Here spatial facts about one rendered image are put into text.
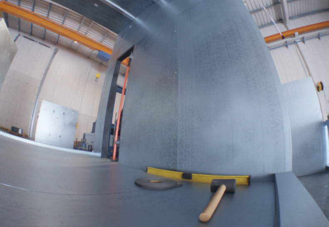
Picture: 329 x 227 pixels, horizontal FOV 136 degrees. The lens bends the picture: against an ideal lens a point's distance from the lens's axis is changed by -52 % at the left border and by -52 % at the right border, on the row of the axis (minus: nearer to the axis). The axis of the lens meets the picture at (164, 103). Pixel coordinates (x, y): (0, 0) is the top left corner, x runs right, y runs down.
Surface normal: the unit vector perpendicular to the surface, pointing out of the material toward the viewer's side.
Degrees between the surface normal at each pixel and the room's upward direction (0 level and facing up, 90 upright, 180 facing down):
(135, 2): 180
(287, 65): 90
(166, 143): 90
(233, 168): 90
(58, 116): 90
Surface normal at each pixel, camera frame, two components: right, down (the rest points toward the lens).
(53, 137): 0.74, -0.19
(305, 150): -0.67, -0.27
